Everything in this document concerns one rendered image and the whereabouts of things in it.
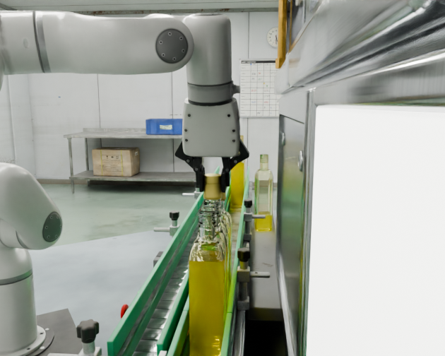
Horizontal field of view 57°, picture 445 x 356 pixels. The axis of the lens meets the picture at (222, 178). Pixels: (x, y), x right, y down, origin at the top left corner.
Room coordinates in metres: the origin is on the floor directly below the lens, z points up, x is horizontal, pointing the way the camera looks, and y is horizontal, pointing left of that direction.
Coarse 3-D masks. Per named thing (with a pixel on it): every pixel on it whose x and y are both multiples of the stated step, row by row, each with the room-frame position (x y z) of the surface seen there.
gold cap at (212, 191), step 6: (204, 174) 0.74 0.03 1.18; (210, 174) 0.74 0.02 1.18; (216, 174) 0.74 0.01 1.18; (204, 180) 0.74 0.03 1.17; (210, 180) 0.73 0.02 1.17; (216, 180) 0.73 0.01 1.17; (204, 186) 0.74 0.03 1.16; (210, 186) 0.73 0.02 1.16; (216, 186) 0.73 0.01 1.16; (204, 192) 0.74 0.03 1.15; (210, 192) 0.73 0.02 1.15; (216, 192) 0.73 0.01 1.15; (210, 198) 0.73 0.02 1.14; (216, 198) 0.73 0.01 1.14
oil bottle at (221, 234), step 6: (216, 234) 0.66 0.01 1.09; (222, 234) 0.67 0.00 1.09; (222, 240) 0.66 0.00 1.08; (228, 240) 0.70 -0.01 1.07; (228, 246) 0.70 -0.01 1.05; (228, 252) 0.70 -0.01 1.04; (228, 258) 0.70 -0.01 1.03; (228, 264) 0.70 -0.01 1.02; (228, 270) 0.70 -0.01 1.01; (228, 276) 0.70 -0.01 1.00; (228, 282) 0.70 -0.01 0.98; (228, 288) 0.70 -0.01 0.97
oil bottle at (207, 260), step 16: (192, 256) 0.60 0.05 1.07; (208, 256) 0.60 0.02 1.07; (224, 256) 0.61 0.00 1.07; (192, 272) 0.60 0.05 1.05; (208, 272) 0.60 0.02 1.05; (224, 272) 0.61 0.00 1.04; (192, 288) 0.60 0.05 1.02; (208, 288) 0.60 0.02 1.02; (224, 288) 0.61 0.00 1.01; (192, 304) 0.60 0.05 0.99; (208, 304) 0.60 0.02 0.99; (224, 304) 0.61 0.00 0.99; (192, 320) 0.60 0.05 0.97; (208, 320) 0.60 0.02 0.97; (224, 320) 0.61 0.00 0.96; (192, 336) 0.60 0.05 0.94; (208, 336) 0.60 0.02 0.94; (192, 352) 0.60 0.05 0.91; (208, 352) 0.60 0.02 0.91
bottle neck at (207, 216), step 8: (200, 208) 0.63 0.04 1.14; (208, 208) 0.64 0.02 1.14; (200, 216) 0.62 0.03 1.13; (208, 216) 0.61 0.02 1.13; (200, 224) 0.62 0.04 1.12; (208, 224) 0.61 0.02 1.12; (216, 224) 0.63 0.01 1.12; (200, 232) 0.62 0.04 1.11; (208, 232) 0.61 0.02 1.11; (208, 240) 0.61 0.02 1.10
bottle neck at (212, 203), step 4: (208, 200) 0.69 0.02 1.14; (212, 200) 0.70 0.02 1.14; (216, 200) 0.69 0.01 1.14; (204, 204) 0.68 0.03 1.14; (208, 204) 0.67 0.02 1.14; (212, 204) 0.67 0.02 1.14; (216, 204) 0.67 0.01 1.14; (216, 208) 0.67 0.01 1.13; (216, 212) 0.67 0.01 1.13; (216, 216) 0.67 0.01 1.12; (216, 228) 0.67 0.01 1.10
